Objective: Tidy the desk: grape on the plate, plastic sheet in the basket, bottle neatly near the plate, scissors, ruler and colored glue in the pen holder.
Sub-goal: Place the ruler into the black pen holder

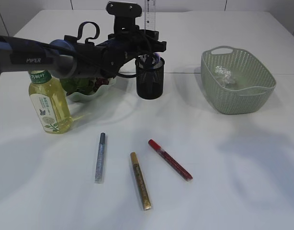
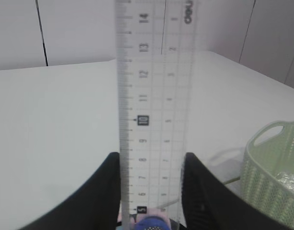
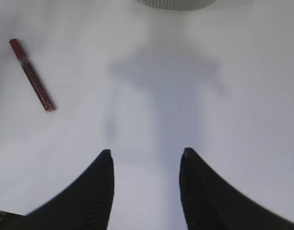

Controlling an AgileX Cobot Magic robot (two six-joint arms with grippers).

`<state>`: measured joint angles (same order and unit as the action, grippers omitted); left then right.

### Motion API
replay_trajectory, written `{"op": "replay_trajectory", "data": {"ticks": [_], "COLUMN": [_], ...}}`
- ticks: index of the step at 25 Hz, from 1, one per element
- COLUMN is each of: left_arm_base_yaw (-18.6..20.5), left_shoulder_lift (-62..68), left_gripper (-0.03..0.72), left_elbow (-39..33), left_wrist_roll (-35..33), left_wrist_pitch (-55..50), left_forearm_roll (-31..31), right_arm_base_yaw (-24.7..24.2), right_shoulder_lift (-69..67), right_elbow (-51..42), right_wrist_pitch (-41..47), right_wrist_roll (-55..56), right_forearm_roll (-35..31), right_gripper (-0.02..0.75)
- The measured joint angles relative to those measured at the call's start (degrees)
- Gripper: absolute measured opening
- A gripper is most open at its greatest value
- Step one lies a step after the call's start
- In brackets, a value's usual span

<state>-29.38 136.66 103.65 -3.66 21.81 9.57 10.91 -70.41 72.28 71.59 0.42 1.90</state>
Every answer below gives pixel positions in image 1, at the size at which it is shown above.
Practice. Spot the green wavy glass plate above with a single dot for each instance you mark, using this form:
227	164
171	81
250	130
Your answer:
79	97

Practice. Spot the blue capped scissors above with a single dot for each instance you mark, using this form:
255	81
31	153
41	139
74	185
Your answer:
155	58

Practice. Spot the clear plastic ruler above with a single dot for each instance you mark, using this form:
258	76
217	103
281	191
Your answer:
150	15

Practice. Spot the silver glitter pen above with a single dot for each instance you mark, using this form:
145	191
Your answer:
99	171

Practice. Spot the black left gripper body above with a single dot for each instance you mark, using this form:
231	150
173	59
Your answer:
126	45

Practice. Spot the clear plastic sheet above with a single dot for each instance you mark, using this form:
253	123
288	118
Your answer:
224	76

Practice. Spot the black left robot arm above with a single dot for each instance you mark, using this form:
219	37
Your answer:
67	58

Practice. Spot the red glitter pen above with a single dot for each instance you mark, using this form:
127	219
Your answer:
170	160

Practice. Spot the gold glitter pen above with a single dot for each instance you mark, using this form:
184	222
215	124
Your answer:
145	200

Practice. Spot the black mesh pen holder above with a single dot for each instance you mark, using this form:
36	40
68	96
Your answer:
150	82

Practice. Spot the yellow tea bottle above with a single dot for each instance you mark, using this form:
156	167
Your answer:
49	101

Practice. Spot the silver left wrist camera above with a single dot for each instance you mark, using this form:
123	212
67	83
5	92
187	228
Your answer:
125	14

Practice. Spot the green woven plastic basket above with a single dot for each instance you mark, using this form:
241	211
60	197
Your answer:
254	82

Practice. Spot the purple grape bunch with leaves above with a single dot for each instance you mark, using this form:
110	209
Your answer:
86	86

